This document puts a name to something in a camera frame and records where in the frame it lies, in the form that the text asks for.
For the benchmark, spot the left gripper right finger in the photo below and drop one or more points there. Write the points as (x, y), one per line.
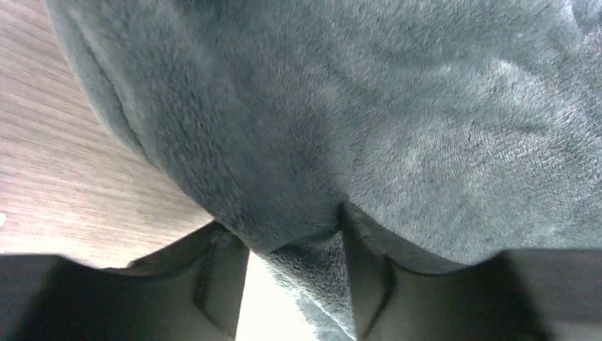
(403, 292)

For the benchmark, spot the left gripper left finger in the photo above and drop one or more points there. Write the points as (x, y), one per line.
(188, 290)

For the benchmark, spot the grey fluffy pillowcase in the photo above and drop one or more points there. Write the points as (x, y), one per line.
(465, 127)

